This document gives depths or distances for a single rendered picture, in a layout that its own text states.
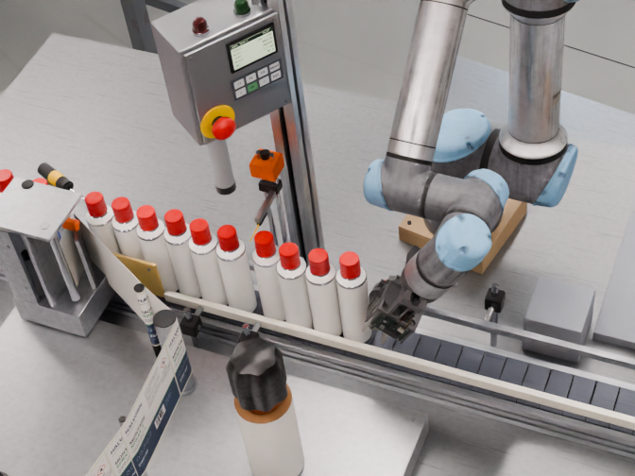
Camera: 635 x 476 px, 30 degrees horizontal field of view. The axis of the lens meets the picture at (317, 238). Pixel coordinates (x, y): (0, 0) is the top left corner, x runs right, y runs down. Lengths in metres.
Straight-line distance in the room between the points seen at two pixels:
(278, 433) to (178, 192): 0.79
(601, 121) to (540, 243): 0.36
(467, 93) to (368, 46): 1.48
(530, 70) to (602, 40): 2.13
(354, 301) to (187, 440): 0.36
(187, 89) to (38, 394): 0.65
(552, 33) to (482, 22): 2.22
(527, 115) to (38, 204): 0.83
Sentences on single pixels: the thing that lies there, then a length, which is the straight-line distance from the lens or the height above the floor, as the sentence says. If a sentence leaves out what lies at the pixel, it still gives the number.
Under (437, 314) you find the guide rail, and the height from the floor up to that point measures 0.96.
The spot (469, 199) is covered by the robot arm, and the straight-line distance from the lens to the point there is 1.81.
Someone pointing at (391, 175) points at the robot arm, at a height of 1.22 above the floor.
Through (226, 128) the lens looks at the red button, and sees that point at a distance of 1.81.
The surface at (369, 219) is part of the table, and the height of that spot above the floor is 0.83.
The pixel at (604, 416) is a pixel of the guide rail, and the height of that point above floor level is 0.91.
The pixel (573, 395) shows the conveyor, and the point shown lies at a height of 0.88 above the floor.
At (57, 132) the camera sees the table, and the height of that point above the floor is 0.83.
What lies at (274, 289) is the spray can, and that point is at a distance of 2.04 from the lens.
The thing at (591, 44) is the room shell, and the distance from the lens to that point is 4.03.
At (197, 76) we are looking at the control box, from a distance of 1.77.
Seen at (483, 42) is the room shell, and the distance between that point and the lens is 4.03.
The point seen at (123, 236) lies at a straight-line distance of 2.12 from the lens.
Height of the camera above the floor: 2.54
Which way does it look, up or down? 48 degrees down
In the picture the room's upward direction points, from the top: 8 degrees counter-clockwise
